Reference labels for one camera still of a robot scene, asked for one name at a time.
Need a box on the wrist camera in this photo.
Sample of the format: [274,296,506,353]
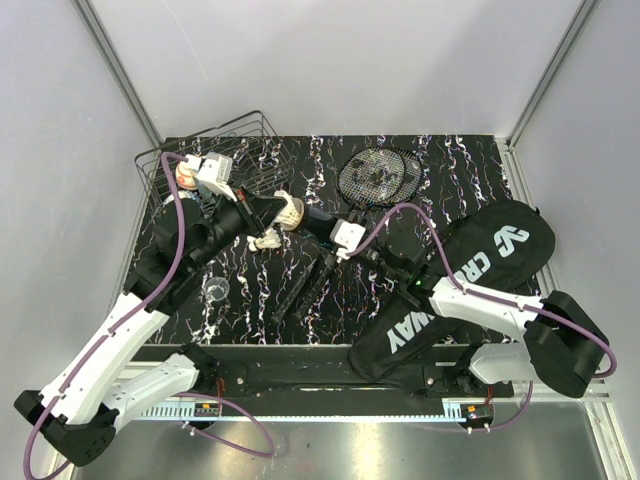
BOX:
[329,219,366,260]
[196,153,237,202]

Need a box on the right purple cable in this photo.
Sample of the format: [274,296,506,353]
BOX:
[344,203,612,434]

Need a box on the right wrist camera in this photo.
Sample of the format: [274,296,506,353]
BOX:
[329,219,366,260]

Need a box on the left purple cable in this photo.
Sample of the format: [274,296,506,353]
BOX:
[22,152,276,479]

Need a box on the orange white bowl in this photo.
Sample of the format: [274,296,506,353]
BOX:
[175,162,198,191]

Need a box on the blue patterned bowl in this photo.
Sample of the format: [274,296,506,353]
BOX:
[158,191,201,218]

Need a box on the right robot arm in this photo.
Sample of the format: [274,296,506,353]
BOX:
[347,248,611,399]

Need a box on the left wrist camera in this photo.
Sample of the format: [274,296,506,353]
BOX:
[196,153,237,202]

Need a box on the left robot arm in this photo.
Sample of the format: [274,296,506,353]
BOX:
[14,190,294,471]

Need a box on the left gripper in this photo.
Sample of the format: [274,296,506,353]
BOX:
[190,180,288,270]

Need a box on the white shuttlecock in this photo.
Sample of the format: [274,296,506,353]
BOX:
[247,228,282,252]
[274,190,305,231]

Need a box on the purple cable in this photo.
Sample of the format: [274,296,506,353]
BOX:
[22,152,276,479]
[344,203,612,434]

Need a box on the badminton racket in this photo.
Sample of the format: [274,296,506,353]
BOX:
[294,147,422,320]
[272,147,406,324]

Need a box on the black shuttlecock tube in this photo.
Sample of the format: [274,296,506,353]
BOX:
[288,203,338,246]

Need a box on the clear tube lid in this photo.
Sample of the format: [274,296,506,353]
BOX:
[203,277,230,303]

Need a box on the black racket bag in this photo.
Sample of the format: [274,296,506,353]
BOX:
[348,200,555,381]

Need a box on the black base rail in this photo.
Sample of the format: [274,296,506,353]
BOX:
[134,342,516,419]

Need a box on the wire dish rack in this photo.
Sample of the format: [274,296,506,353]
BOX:
[134,110,293,207]

